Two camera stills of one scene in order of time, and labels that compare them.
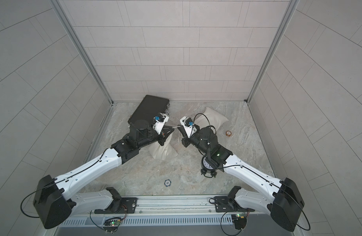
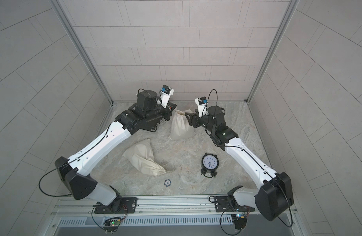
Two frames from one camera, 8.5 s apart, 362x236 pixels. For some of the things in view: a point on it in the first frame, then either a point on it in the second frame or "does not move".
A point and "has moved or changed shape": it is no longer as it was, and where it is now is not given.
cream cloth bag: [160, 152] -> [141, 154]
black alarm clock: [207, 170] does not move
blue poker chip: [167, 183] does not move
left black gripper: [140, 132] -> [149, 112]
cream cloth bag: [209, 117] has moved or changed shape
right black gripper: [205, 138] -> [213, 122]
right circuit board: [240, 220] does not move
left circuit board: [111, 224] does not move
